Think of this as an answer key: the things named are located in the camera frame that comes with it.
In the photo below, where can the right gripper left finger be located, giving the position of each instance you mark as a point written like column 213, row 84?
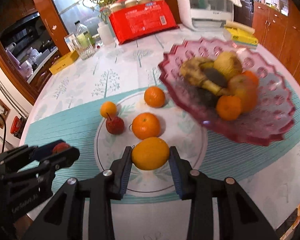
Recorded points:
column 62, row 217

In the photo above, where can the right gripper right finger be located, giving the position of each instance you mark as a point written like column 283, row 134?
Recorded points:
column 221, row 203

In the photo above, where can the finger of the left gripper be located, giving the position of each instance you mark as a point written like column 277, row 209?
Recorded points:
column 26, row 154
column 39, row 168

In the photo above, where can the small red fruit front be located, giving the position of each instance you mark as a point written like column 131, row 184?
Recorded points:
column 60, row 147

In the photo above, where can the small red fruit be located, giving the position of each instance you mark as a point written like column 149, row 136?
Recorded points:
column 115, row 125
column 60, row 147

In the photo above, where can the small yellow-orange mandarin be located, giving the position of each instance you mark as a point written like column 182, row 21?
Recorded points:
column 150, row 154

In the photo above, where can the large orange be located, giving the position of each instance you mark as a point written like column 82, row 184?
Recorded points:
column 146, row 125

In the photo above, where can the pink glass fruit bowl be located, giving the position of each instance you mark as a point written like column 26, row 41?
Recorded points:
column 268, row 121

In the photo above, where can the red yellow apple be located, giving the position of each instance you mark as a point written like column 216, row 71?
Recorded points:
column 243, row 87

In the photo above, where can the dark green avocado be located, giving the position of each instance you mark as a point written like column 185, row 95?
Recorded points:
column 213, row 74

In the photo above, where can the yellow speckled pear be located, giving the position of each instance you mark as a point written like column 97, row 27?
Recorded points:
column 228, row 64

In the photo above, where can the spotted ripe banana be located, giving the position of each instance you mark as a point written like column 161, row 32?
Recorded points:
column 192, row 71

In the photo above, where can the mandarin orange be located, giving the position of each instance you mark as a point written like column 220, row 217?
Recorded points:
column 252, row 76

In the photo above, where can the yellow flat box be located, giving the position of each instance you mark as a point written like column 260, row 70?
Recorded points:
column 63, row 62

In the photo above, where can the round printed white placemat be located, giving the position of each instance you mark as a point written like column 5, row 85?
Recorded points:
column 178, row 129

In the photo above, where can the clear glass tumbler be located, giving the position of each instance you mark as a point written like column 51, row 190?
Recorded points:
column 84, row 53

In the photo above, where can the small white carton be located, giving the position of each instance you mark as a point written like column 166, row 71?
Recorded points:
column 69, row 41

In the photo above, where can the clear bottle green label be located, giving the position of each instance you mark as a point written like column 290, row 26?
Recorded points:
column 83, row 35

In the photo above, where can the white squeeze bottle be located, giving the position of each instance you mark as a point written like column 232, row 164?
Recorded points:
column 105, row 33

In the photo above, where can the red paper cup package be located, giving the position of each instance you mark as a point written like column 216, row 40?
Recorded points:
column 142, row 20

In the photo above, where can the yellow tissue pack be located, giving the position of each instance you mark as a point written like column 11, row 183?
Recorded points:
column 240, row 34

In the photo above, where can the white countertop appliance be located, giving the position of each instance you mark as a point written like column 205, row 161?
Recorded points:
column 205, row 14

